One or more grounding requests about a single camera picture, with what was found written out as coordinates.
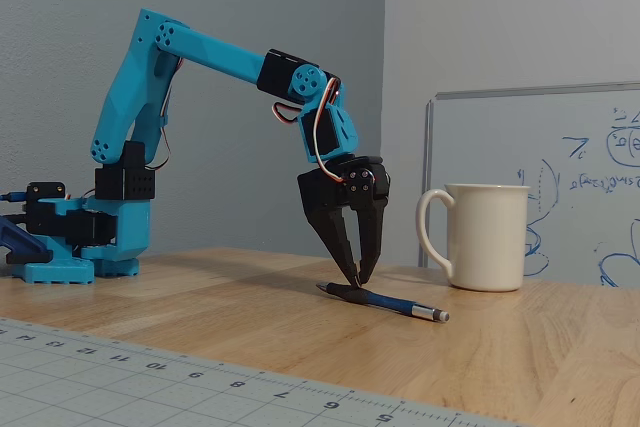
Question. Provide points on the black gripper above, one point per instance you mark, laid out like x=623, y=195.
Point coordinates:
x=320, y=194

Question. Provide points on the blue and black pen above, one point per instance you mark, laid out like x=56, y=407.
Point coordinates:
x=385, y=302

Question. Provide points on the blue robot arm with base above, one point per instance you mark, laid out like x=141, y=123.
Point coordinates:
x=130, y=97

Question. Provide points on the cream ceramic mug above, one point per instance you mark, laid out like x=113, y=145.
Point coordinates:
x=487, y=237

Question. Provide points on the whiteboard with blue writing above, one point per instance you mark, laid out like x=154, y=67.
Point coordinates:
x=575, y=207

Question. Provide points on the grey gridded cutting mat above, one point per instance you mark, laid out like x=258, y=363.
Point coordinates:
x=125, y=387

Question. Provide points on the black controller board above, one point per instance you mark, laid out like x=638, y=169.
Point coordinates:
x=45, y=193

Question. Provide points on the dark blue table clamp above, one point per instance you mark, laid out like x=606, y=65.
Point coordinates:
x=22, y=244

